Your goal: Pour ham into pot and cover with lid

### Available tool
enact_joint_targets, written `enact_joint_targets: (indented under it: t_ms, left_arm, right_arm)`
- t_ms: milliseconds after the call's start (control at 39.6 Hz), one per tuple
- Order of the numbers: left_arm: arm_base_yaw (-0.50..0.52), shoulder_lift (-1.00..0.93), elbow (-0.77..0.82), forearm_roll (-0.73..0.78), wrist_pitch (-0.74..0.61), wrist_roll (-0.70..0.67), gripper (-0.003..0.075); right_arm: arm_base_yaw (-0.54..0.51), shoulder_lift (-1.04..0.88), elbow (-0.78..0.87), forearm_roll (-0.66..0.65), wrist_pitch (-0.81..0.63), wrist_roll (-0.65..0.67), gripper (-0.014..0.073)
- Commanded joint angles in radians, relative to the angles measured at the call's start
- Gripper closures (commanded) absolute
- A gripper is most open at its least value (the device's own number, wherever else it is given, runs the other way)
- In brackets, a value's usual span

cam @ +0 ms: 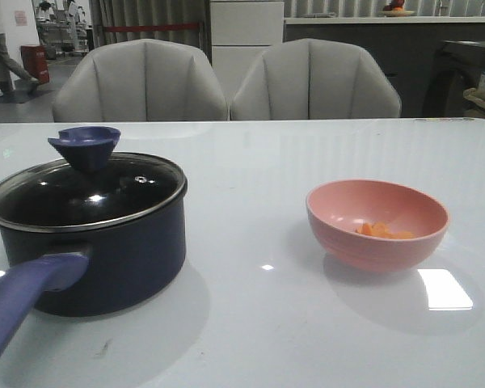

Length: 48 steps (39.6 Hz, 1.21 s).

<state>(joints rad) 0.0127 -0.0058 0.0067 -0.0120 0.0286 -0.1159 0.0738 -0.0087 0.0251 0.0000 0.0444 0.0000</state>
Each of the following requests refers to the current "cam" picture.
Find pink bowl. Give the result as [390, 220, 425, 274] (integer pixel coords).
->
[306, 179, 450, 272]

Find glass lid with blue knob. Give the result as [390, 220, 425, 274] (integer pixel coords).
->
[0, 126, 188, 233]

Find right grey upholstered chair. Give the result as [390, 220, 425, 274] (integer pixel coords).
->
[230, 39, 402, 120]

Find grey upholstered chair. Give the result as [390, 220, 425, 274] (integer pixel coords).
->
[230, 39, 402, 120]
[52, 39, 228, 123]

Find left grey upholstered chair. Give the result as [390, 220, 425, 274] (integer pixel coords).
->
[52, 39, 228, 123]

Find white cabinet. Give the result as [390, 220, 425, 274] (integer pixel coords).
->
[209, 1, 284, 99]

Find dark blue saucepan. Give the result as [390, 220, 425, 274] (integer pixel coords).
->
[0, 190, 187, 356]

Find red barrier belt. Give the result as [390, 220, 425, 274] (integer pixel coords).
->
[103, 23, 201, 33]

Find grey counter with white top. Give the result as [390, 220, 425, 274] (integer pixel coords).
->
[284, 16, 485, 117]

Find fruit plate on counter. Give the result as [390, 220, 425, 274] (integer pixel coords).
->
[380, 0, 415, 17]

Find red bin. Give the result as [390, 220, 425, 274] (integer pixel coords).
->
[20, 44, 50, 84]

